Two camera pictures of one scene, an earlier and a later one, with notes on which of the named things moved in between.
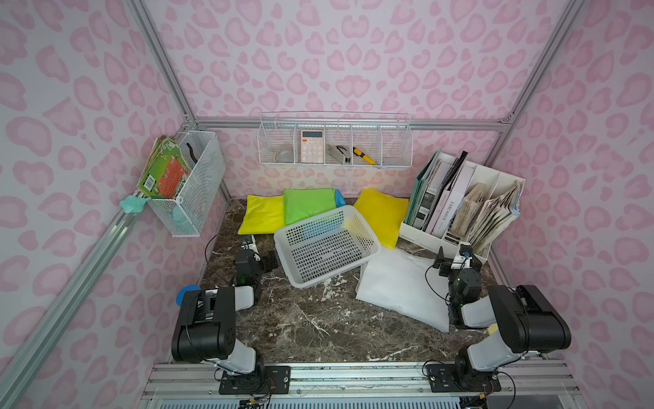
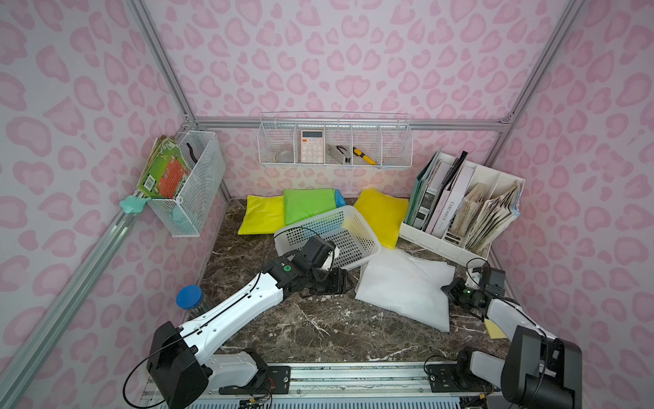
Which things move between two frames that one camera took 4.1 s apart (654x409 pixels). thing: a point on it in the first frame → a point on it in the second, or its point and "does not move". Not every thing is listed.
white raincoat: (408, 284) does not move
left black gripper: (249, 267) → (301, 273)
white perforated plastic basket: (319, 248) does not move
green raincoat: (301, 204) does not move
